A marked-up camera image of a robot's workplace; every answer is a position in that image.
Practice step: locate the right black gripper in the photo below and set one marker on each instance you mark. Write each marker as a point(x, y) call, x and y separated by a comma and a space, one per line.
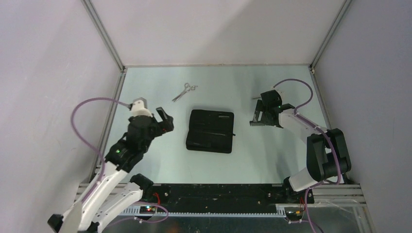
point(260, 108)

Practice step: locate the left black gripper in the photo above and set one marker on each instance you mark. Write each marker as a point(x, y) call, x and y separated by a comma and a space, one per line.
point(165, 125)

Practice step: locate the black zippered tool case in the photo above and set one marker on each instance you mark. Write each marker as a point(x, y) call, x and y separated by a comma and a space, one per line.
point(210, 131)

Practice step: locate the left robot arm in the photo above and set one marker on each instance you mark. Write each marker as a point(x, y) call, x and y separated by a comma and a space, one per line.
point(92, 213)

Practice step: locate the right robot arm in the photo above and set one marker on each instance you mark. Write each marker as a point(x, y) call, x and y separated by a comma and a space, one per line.
point(327, 154)

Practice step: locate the left silver scissors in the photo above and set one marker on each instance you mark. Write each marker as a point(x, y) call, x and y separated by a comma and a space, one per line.
point(187, 88)

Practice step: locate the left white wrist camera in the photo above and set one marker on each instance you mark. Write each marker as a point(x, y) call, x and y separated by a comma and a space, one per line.
point(139, 108)

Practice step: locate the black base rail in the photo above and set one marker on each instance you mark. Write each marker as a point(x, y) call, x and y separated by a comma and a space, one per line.
point(221, 199)

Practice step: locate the right aluminium frame post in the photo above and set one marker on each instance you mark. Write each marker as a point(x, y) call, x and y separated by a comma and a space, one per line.
point(330, 33)

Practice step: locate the aluminium frame post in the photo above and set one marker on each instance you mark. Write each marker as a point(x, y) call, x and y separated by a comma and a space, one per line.
point(330, 33)
point(99, 25)

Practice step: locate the left aluminium frame post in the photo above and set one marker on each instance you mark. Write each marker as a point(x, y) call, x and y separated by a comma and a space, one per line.
point(99, 25)

